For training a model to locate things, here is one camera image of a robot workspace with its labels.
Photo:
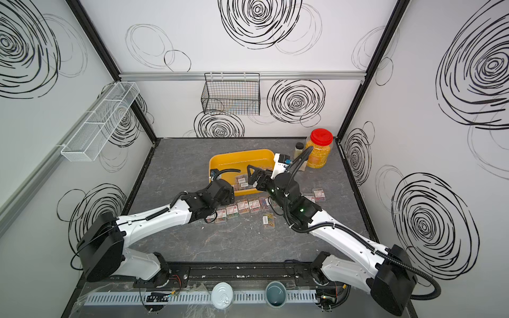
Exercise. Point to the white slotted cable duct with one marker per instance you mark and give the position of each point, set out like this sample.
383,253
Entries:
132,298

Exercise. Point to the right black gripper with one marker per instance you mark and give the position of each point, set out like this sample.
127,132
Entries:
260,173

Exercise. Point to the clear paper clip box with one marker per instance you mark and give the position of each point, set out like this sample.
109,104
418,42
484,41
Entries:
232,211
254,205
310,197
264,201
319,194
221,216
243,207

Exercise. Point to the yellow plastic storage tray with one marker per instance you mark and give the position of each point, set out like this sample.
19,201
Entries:
262,158

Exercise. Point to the black wire wall basket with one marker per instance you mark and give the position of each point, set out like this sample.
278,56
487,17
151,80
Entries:
233,93

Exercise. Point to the red lid corn jar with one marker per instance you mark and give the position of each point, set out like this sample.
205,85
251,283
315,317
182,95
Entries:
320,140

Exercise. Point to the grey green cup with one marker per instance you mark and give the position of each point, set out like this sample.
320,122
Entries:
276,294

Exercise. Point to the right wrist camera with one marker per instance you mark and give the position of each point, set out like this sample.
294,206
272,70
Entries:
281,164

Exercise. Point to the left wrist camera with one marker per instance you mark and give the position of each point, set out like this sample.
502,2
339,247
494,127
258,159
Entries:
213,174

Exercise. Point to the rear black cap spice bottle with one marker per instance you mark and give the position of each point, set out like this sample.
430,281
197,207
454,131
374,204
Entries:
299,148

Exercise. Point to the barcode paper clip box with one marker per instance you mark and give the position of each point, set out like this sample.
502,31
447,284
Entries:
268,221

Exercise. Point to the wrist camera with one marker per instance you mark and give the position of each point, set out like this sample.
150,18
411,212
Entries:
213,174
281,164

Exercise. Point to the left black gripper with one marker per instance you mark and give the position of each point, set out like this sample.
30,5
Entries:
230,198

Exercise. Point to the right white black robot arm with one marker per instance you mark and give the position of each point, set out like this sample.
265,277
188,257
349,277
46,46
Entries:
385,273

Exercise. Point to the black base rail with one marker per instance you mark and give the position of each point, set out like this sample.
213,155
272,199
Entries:
181,274

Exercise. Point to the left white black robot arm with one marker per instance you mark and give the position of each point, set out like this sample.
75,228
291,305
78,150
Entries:
105,249

